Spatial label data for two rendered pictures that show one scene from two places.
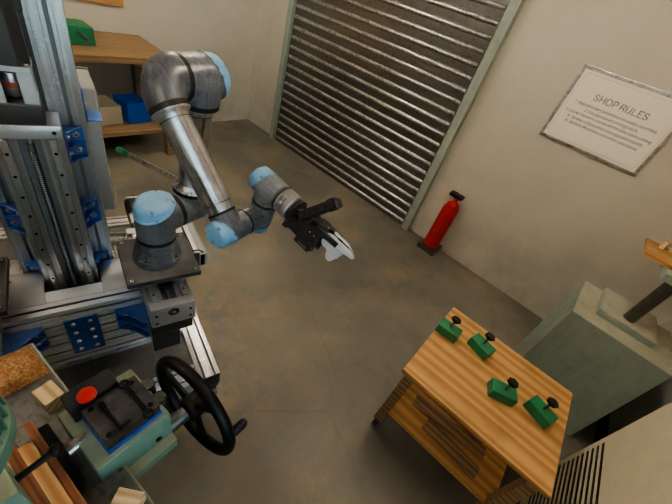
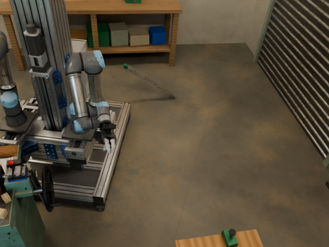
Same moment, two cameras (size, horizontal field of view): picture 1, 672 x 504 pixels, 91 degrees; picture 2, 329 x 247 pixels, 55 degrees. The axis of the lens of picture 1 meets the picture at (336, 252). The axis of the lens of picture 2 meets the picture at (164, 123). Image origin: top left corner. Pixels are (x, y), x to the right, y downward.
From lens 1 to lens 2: 1.36 m
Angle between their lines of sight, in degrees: 37
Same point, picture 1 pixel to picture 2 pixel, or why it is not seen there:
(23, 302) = (35, 131)
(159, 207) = not seen: hidden behind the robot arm
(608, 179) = not seen: outside the picture
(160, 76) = (69, 63)
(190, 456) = (77, 230)
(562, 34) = not seen: outside the picture
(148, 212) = (71, 109)
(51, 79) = (51, 57)
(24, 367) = (11, 150)
